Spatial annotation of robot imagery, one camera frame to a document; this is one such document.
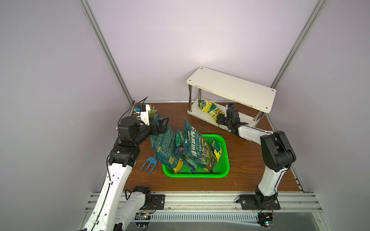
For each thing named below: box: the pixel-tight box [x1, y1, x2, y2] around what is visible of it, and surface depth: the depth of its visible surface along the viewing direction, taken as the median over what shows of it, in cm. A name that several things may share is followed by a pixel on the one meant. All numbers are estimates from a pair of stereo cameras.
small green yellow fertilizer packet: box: [211, 138, 223, 164], surface depth 84 cm
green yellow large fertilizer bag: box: [183, 118, 217, 174], surface depth 74 cm
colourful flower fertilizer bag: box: [175, 128, 197, 174], surface depth 78 cm
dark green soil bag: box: [149, 112, 184, 174], surface depth 74 cm
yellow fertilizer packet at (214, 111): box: [209, 102, 225, 123], surface depth 102 cm
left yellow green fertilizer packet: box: [198, 99, 217, 114], surface depth 107 cm
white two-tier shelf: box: [186, 66, 277, 131], surface depth 85 cm
